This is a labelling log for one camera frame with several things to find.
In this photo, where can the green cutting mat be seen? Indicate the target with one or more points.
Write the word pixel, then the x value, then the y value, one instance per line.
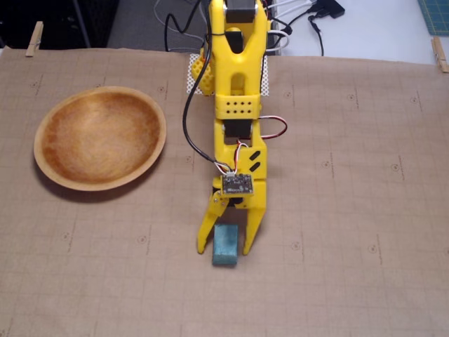
pixel 436 15

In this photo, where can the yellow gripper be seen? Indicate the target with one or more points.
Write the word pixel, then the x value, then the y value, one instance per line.
pixel 259 196

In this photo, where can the black camera circuit board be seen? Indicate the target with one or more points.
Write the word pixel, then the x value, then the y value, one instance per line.
pixel 236 184

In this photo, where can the brown gridded wrapping paper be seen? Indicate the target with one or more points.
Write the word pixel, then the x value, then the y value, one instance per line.
pixel 315 210

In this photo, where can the black furniture piece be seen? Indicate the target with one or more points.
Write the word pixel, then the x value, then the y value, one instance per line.
pixel 52 21

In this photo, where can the wooden bowl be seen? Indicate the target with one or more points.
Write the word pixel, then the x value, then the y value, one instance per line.
pixel 100 140

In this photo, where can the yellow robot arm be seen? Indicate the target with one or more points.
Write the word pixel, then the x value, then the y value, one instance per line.
pixel 242 70

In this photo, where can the blue block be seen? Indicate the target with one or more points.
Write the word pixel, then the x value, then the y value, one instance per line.
pixel 227 245

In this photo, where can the black power adapter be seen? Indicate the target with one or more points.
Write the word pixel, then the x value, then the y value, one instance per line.
pixel 331 8

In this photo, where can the wooden clothespin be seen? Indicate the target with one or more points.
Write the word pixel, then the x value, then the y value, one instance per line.
pixel 34 38
pixel 439 54

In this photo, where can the white mesh mat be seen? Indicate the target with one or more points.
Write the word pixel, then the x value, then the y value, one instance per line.
pixel 265 80

